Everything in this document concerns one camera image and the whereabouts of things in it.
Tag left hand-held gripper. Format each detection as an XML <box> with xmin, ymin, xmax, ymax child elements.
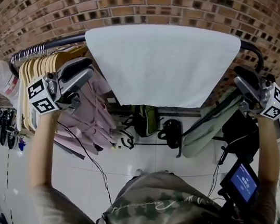
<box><xmin>23</xmin><ymin>55</ymin><xmax>101</xmax><ymax>122</ymax></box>

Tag small blue object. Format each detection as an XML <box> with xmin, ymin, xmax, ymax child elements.
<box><xmin>17</xmin><ymin>139</ymin><xmax>28</xmax><ymax>151</ymax></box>

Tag thin black cable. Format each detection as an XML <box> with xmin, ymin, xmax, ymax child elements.
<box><xmin>57</xmin><ymin>115</ymin><xmax>113</xmax><ymax>211</ymax></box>

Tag white towel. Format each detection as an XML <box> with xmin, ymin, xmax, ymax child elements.
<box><xmin>83</xmin><ymin>6</ymin><xmax>251</xmax><ymax>124</ymax></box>

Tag chest-mounted screen device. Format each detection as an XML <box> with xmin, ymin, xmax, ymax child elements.
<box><xmin>217</xmin><ymin>160</ymin><xmax>264</xmax><ymax>208</ymax></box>

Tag white plastic bag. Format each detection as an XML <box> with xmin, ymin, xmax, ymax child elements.
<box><xmin>0</xmin><ymin>57</ymin><xmax>23</xmax><ymax>105</ymax></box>

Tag pink garments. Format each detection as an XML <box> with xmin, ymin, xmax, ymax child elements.
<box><xmin>45</xmin><ymin>71</ymin><xmax>123</xmax><ymax>162</ymax></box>

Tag pale green cloth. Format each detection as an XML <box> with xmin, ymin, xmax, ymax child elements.
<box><xmin>173</xmin><ymin>86</ymin><xmax>251</xmax><ymax>159</ymax></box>

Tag black and green backpack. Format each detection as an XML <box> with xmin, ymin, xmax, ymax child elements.
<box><xmin>130</xmin><ymin>101</ymin><xmax>161</xmax><ymax>139</ymax></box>

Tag person's right forearm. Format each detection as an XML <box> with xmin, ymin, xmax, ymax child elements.
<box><xmin>247</xmin><ymin>111</ymin><xmax>280</xmax><ymax>185</ymax></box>

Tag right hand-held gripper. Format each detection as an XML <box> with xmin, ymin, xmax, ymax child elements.
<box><xmin>232</xmin><ymin>59</ymin><xmax>280</xmax><ymax>126</ymax></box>

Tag black pouch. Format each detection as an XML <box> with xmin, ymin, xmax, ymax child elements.
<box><xmin>156</xmin><ymin>117</ymin><xmax>185</xmax><ymax>151</ymax></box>

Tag black clothes rail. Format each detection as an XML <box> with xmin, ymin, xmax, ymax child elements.
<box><xmin>6</xmin><ymin>6</ymin><xmax>277</xmax><ymax>182</ymax></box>

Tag person's left forearm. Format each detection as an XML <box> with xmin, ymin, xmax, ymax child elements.
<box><xmin>18</xmin><ymin>109</ymin><xmax>73</xmax><ymax>192</ymax></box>

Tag large black bag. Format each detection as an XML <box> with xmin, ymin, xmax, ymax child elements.
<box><xmin>220</xmin><ymin>114</ymin><xmax>264</xmax><ymax>167</ymax></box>

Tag row of wooden hangers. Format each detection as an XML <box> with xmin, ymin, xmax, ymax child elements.
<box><xmin>6</xmin><ymin>44</ymin><xmax>100</xmax><ymax>134</ymax></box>

